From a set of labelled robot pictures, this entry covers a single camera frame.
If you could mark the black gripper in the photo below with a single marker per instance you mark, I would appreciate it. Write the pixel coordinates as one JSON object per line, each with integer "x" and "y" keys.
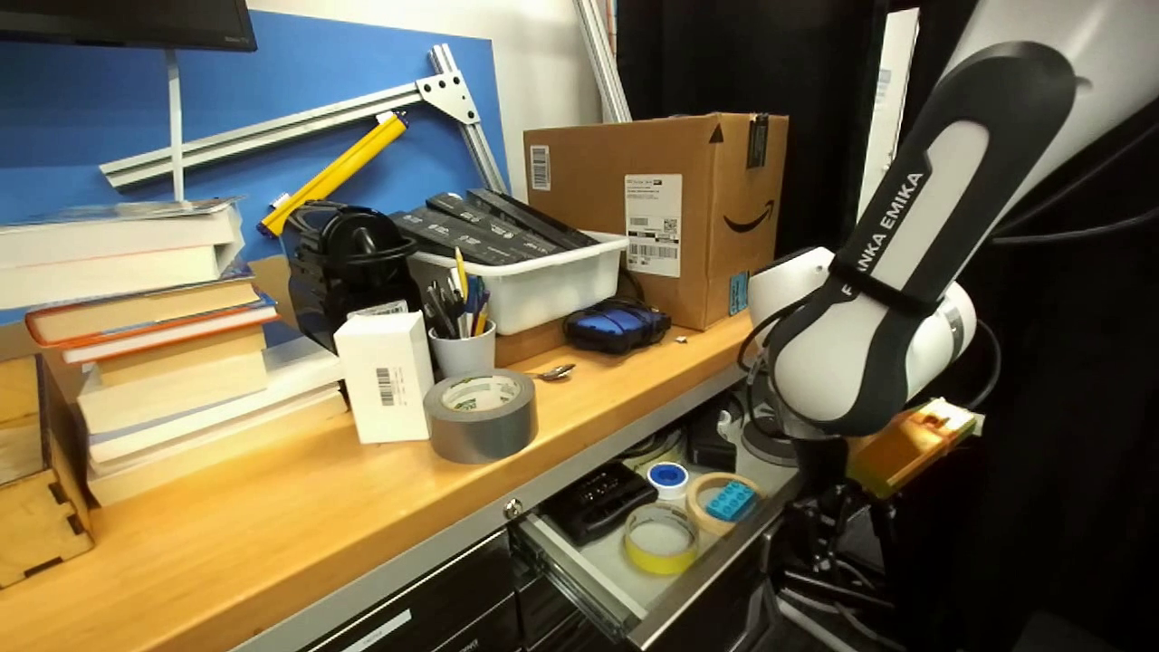
{"x": 820, "y": 472}

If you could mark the small blue ridged object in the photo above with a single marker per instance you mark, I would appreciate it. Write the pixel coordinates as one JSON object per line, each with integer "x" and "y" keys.
{"x": 733, "y": 503}

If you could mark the white black Franka robot arm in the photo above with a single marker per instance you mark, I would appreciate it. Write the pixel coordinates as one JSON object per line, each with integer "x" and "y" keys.
{"x": 954, "y": 193}

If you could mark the white open drawer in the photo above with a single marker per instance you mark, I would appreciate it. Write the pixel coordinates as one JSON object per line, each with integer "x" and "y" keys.
{"x": 601, "y": 566}

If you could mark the tan masking tape roll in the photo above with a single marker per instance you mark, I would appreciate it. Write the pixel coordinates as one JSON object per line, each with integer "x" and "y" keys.
{"x": 697, "y": 510}

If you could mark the blue white teflon tape spool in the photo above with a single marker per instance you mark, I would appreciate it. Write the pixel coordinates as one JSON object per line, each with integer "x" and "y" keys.
{"x": 669, "y": 475}

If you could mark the yellow clear tape roll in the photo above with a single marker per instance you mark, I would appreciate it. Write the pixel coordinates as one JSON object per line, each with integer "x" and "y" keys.
{"x": 657, "y": 563}

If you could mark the black plastic tool case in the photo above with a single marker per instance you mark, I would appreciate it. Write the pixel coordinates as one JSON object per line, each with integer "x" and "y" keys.
{"x": 600, "y": 503}

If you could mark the blue black pouch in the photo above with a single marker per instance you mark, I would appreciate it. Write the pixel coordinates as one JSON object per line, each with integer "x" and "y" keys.
{"x": 617, "y": 329}

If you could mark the small metal clip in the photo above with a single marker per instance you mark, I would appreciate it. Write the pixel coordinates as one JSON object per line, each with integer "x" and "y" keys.
{"x": 556, "y": 371}

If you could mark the brown cardboard shipping box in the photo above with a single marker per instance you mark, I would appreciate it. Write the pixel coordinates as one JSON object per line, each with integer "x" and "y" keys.
{"x": 674, "y": 206}

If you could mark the white plastic bin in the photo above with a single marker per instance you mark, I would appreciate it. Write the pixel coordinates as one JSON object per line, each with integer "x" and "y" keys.
{"x": 544, "y": 283}

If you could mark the white pen cup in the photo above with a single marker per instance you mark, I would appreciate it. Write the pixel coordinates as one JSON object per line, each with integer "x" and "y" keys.
{"x": 460, "y": 354}

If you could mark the white narrow board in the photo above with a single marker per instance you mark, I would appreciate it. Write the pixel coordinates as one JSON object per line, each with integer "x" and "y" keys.
{"x": 893, "y": 96}

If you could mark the dark cabinet with drawers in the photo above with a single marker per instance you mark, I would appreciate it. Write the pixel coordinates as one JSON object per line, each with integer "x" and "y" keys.
{"x": 448, "y": 602}

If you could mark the pens and pencils bunch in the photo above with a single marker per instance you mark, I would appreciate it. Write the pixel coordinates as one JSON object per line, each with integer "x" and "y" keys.
{"x": 457, "y": 301}

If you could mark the black flat boxes stack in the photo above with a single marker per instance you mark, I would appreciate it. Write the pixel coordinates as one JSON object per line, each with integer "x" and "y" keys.
{"x": 484, "y": 223}

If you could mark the small white carton box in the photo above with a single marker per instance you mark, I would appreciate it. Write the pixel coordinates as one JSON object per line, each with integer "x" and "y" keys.
{"x": 385, "y": 374}

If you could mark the silver aluminium profile bar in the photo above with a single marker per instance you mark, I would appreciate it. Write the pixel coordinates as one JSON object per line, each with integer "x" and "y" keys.
{"x": 601, "y": 57}

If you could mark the yellow spirit level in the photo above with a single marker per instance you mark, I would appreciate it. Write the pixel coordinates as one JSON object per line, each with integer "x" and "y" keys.
{"x": 332, "y": 175}

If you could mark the stack of pale books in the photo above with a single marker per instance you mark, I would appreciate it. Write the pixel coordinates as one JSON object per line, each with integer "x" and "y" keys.
{"x": 183, "y": 403}

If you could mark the brown hardcover book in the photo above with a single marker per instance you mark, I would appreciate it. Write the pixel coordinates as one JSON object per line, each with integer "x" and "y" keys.
{"x": 146, "y": 313}

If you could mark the silver monitor stand pole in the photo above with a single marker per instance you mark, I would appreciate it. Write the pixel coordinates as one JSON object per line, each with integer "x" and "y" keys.
{"x": 176, "y": 131}

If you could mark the thick white book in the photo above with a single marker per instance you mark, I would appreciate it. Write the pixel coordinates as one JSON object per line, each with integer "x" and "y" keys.
{"x": 109, "y": 257}

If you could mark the light wooden crate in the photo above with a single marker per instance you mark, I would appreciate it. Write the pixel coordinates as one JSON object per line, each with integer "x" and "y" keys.
{"x": 30, "y": 482}

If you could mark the blue pin board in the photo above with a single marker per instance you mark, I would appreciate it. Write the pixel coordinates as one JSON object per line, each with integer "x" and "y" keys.
{"x": 72, "y": 109}

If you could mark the black monitor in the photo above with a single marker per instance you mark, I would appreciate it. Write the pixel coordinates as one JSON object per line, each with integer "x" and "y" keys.
{"x": 119, "y": 20}

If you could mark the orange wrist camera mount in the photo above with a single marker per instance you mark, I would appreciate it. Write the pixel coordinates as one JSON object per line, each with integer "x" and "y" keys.
{"x": 908, "y": 449}

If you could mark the grey duct tape roll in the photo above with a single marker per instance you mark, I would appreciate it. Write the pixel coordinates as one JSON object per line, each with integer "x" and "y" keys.
{"x": 484, "y": 423}

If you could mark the silver aluminium extrusion frame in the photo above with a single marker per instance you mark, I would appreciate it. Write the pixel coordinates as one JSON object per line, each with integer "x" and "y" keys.
{"x": 301, "y": 120}

